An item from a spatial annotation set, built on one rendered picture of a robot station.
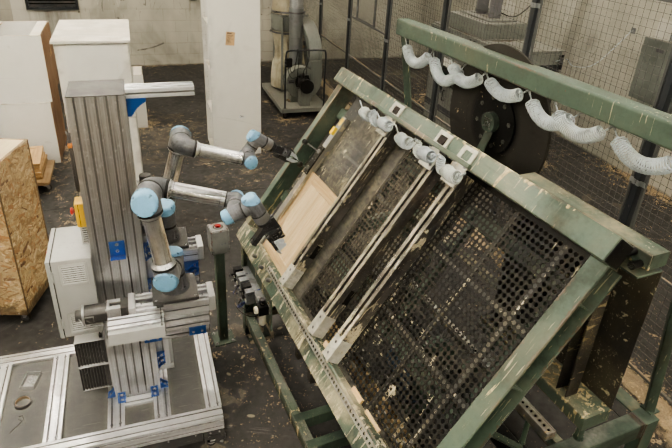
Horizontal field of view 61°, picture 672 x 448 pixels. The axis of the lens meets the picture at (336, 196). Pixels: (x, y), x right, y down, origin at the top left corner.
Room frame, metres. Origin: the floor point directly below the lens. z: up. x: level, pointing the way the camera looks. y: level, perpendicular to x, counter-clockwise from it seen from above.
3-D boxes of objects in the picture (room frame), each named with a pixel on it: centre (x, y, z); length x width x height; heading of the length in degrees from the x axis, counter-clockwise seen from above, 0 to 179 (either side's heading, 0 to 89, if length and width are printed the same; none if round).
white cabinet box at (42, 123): (6.25, 3.60, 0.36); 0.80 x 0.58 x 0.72; 20
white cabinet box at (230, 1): (6.76, 1.34, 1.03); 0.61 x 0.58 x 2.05; 20
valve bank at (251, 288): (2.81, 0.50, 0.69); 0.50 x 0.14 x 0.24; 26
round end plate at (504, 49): (2.88, -0.80, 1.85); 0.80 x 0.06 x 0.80; 26
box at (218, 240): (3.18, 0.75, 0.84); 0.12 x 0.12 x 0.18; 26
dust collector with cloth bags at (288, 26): (8.57, 0.75, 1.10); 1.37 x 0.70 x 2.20; 20
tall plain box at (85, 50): (5.01, 2.19, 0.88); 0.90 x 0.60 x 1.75; 20
